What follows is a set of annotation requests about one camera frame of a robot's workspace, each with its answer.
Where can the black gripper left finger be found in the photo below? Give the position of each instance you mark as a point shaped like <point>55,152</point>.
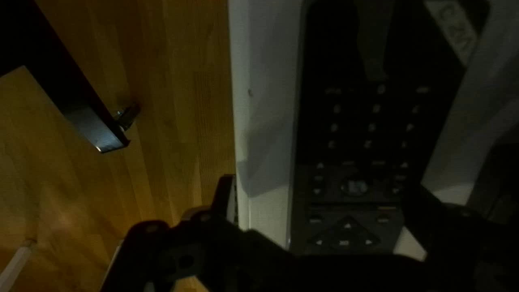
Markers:
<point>206,245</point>

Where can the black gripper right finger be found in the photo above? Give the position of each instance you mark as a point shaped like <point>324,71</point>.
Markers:
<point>464,250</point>

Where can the black remote control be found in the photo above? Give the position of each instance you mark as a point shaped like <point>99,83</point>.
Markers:
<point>376,81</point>

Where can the white tv stand cabinet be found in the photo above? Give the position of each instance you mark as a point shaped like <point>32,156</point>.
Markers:
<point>266,49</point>

